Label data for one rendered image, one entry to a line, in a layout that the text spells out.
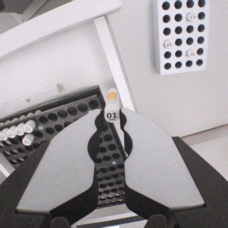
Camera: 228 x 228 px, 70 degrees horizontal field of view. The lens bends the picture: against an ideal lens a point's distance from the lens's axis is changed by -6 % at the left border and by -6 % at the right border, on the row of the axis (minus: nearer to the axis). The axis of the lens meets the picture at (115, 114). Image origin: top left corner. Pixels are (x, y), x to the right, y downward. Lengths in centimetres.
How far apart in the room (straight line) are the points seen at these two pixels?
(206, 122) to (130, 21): 28
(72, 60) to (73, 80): 3
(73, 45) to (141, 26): 13
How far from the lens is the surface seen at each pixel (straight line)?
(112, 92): 16
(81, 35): 26
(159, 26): 30
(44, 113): 24
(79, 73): 27
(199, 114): 43
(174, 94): 38
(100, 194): 34
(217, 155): 43
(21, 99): 30
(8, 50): 19
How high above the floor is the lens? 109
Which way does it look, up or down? 60 degrees down
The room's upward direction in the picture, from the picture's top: 179 degrees clockwise
